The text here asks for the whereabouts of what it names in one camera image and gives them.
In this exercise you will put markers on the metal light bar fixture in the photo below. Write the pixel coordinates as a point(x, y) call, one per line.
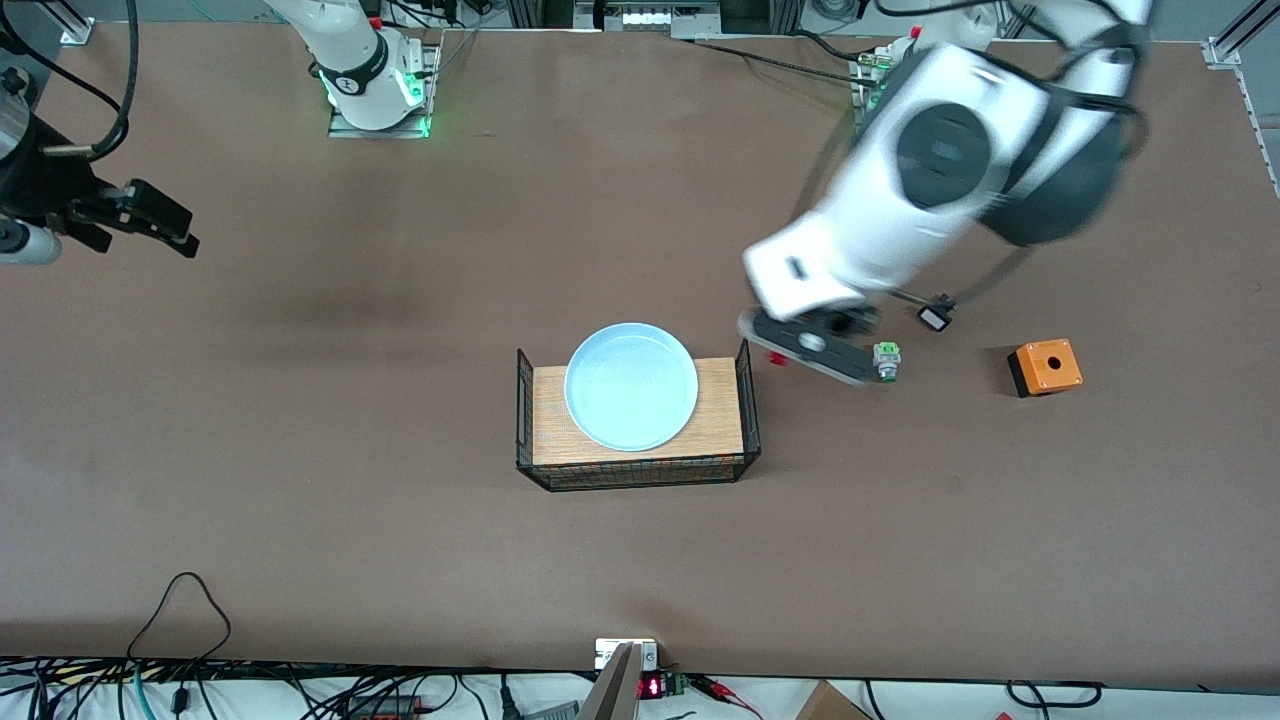
point(645, 17)

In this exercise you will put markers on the green push button switch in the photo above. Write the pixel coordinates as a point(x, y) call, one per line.
point(888, 352)

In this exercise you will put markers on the black power plug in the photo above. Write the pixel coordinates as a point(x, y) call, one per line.
point(508, 700)

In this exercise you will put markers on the aluminium extrusion pole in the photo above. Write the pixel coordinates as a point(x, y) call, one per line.
point(610, 695)

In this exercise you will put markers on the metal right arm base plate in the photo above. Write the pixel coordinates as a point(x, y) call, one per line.
point(345, 130)

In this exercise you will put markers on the red digit display module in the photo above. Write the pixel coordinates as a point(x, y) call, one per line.
point(652, 687)

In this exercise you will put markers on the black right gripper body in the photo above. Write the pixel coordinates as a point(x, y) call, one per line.
point(37, 192)

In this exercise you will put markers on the black hub orange ports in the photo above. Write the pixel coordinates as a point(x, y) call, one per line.
point(395, 706)

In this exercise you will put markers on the red black test leads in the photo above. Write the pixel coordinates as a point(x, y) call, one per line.
point(720, 688)

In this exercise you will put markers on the brown cardboard box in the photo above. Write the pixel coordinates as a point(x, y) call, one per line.
point(832, 703)

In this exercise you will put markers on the orange black button enclosure box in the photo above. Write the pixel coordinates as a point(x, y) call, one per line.
point(1048, 366)

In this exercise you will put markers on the dark grey power adapter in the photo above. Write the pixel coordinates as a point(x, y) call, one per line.
point(550, 712)

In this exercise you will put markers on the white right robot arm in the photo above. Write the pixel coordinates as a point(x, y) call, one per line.
point(352, 60)

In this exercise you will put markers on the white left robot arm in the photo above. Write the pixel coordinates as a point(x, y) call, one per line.
point(940, 150)

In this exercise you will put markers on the light blue plate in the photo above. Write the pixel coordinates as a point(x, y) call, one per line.
point(631, 387)

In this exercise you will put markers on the silver mounting bracket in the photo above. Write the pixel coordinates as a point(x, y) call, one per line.
point(612, 650)

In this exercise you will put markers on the aluminium profile piece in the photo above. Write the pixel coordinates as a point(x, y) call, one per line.
point(78, 25)

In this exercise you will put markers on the black white rectangular switch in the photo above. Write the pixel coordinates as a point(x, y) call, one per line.
point(935, 318)

